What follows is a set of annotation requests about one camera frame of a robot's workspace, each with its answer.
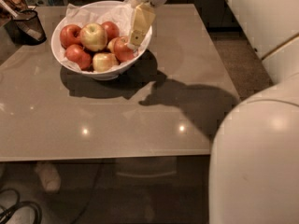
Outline white bowl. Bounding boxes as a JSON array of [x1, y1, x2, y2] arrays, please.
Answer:
[[50, 0, 153, 81]]

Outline black cables on floor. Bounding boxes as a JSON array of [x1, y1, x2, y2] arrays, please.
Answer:
[[0, 188, 43, 224]]

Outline red apple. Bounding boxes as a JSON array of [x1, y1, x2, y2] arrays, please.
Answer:
[[64, 44, 93, 70], [114, 36, 135, 63], [102, 21, 120, 41], [60, 24, 81, 49]]

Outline white paper liner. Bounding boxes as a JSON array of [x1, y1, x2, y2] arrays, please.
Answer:
[[57, 0, 150, 75]]

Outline yellow green apple top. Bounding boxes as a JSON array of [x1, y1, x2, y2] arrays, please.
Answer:
[[79, 22, 107, 52]]

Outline yellow apple front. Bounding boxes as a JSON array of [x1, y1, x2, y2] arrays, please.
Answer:
[[93, 53, 119, 72]]

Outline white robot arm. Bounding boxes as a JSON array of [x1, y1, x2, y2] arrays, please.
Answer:
[[206, 0, 299, 224]]

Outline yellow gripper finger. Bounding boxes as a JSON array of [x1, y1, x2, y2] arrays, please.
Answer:
[[127, 3, 156, 50]]

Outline black mesh pen cup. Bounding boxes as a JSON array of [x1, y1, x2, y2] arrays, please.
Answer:
[[12, 10, 47, 46]]

